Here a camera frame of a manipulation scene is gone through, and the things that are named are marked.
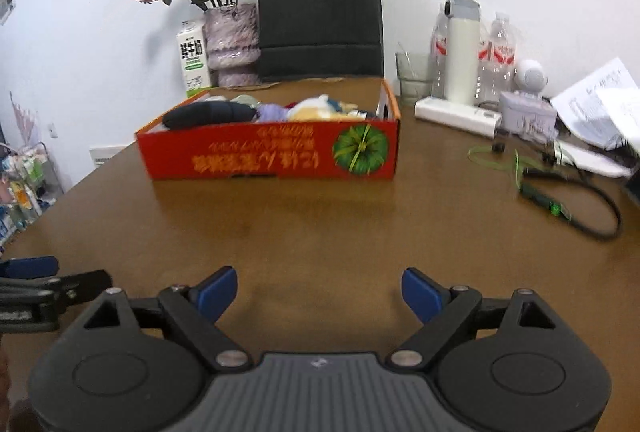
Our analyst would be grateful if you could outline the black oval case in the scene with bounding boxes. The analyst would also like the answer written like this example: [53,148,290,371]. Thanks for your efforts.
[162,102,257,130]

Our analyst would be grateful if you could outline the purple fabric pouch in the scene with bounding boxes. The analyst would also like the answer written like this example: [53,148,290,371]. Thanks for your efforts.
[256,104,288,123]

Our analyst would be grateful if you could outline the yellow plush toy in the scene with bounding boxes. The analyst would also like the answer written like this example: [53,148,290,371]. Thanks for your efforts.
[286,94,369,122]

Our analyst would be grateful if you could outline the black green neckband earphones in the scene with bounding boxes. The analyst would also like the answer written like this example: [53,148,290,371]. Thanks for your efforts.
[466,142,623,241]

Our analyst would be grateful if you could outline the white power strip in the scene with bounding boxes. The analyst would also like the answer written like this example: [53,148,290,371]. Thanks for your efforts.
[414,96,501,138]

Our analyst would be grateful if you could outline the white tin box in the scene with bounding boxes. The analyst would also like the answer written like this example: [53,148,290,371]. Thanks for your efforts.
[499,92,558,144]

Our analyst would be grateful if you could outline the clear glass cup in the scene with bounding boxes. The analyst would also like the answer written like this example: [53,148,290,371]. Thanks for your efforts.
[395,52,433,106]

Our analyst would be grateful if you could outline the plastic water bottle right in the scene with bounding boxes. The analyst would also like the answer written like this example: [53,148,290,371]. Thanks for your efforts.
[475,13,516,105]

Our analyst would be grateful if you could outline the plastic water bottle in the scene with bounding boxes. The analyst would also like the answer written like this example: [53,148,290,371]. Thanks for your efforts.
[431,8,448,98]
[475,13,516,105]

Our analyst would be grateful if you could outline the white paper stack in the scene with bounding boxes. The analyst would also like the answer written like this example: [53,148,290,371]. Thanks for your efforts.
[550,57,639,157]

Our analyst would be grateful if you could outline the plastic water bottle left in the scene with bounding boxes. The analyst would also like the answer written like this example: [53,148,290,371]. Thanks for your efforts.
[431,8,448,98]

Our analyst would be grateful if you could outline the white milk carton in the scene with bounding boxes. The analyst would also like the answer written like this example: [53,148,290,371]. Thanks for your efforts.
[177,18,212,97]

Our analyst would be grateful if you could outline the white thermos bottle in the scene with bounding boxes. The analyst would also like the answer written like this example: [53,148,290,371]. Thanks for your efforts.
[444,0,480,106]

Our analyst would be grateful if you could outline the purple ribbed vase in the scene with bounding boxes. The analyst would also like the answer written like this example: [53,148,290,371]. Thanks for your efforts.
[204,4,260,88]

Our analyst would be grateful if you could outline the black paper bag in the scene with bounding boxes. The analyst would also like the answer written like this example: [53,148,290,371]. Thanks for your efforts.
[257,0,385,82]

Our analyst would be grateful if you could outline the wire storage rack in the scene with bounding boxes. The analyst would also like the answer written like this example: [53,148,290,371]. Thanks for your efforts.
[1,142,64,252]

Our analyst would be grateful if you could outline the small white round camera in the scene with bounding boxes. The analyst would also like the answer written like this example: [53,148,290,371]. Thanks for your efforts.
[513,58,548,95]

